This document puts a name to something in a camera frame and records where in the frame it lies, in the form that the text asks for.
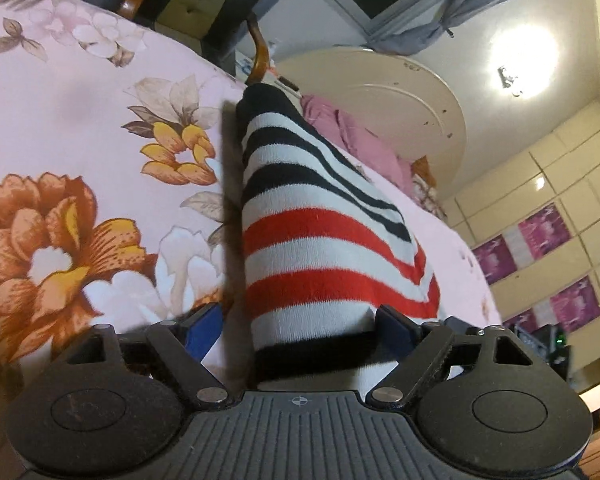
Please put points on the pink blanket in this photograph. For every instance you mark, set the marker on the pink blanket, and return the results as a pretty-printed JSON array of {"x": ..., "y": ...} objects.
[{"x": 360, "y": 135}]

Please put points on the purple wall poster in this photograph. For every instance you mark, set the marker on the purple wall poster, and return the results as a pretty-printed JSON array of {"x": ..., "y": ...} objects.
[
  {"x": 545, "y": 230},
  {"x": 522, "y": 321},
  {"x": 495, "y": 260},
  {"x": 575, "y": 305}
]

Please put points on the black red striped white garment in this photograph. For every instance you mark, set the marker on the black red striped white garment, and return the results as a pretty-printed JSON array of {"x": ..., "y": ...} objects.
[{"x": 290, "y": 240}]

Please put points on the orange patterned cloth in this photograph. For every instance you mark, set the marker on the orange patterned cloth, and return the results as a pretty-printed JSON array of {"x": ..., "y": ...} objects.
[{"x": 427, "y": 180}]

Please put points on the ceiling light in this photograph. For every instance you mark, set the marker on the ceiling light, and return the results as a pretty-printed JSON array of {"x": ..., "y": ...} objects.
[{"x": 522, "y": 62}]

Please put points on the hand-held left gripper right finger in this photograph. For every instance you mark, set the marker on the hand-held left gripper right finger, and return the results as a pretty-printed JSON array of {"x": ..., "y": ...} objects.
[{"x": 396, "y": 327}]

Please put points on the grey curtain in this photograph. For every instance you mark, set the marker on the grey curtain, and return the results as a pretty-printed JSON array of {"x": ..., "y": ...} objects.
[{"x": 455, "y": 15}]

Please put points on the black device with green light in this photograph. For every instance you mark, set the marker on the black device with green light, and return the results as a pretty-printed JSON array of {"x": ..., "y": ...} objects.
[{"x": 550, "y": 347}]

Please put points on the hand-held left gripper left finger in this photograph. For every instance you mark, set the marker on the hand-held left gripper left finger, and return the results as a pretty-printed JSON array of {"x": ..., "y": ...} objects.
[{"x": 205, "y": 327}]

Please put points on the pink floral bedsheet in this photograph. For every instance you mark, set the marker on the pink floral bedsheet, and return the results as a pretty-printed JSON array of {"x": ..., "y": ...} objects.
[{"x": 55, "y": 110}]

